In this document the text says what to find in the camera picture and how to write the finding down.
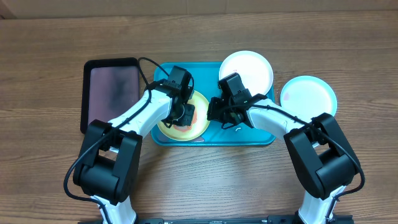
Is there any yellow plate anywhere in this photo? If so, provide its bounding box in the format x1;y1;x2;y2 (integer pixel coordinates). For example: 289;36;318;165
157;90;210;141

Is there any light blue plate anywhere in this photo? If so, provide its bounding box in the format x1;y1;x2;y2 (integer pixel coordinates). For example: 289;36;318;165
280;75;338;118

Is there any pink round sponge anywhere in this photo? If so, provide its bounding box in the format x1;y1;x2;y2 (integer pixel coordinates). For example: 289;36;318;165
174;111;197;133

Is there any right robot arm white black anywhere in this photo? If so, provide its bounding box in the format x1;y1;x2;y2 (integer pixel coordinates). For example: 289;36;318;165
207;94;365;223

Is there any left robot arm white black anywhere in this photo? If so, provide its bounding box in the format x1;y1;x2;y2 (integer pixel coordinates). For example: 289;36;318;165
63;78;194;223

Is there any teal plastic tray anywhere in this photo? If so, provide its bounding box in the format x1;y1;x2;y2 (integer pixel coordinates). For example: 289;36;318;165
151;62;275;146

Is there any black tray with water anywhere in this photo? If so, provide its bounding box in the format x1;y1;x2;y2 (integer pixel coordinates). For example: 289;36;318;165
80;57;139;133

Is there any white plate with red stain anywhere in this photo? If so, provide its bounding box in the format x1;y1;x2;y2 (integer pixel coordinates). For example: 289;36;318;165
219;50;274;96

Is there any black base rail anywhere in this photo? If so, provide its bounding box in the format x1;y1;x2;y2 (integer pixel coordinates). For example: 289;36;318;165
77;214;355;224

